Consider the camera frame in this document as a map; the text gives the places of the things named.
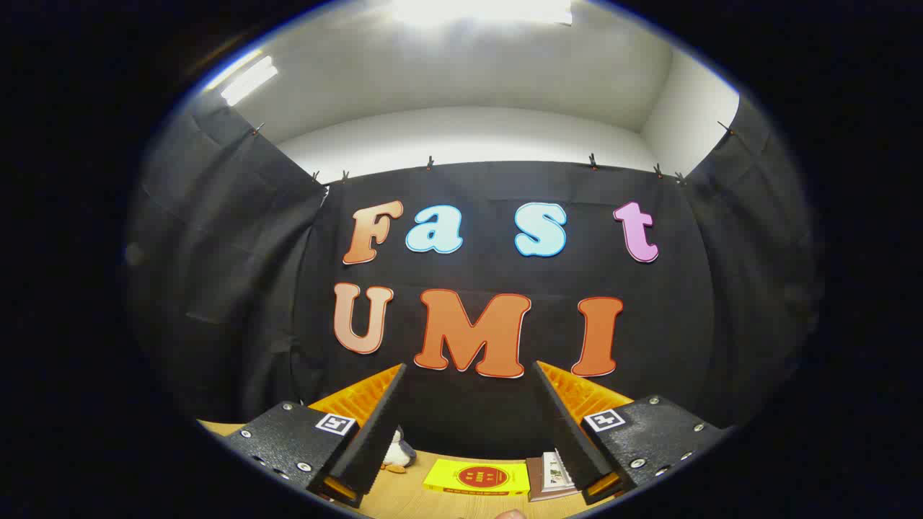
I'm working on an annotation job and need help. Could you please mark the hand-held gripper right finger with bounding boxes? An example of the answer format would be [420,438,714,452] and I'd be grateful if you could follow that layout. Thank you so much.
[532,360,725,505]

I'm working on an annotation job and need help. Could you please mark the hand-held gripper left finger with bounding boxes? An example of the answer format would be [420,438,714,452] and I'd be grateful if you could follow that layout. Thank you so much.
[224,363,408,509]

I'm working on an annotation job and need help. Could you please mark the penguin plush toy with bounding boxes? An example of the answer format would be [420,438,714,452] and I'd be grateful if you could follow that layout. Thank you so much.
[381,425,418,474]

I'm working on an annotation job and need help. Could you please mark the white illustrated book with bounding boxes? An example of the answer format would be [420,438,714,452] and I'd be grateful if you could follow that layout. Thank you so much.
[542,451,578,492]

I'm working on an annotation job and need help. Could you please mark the brown book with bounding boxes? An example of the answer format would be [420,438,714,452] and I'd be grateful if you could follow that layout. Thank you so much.
[525,456,581,502]

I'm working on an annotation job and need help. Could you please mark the yellow book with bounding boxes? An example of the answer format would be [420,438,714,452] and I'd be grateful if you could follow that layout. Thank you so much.
[423,458,531,497]

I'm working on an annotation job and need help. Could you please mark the black backdrop cloth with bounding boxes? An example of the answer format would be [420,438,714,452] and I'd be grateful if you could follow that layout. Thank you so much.
[126,94,819,462]

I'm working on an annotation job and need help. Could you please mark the ceiling tube light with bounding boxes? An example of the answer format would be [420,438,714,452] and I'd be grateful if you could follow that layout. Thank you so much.
[218,56,279,107]

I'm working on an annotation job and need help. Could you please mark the ceiling panel light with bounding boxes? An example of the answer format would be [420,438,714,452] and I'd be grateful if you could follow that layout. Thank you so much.
[389,0,574,28]

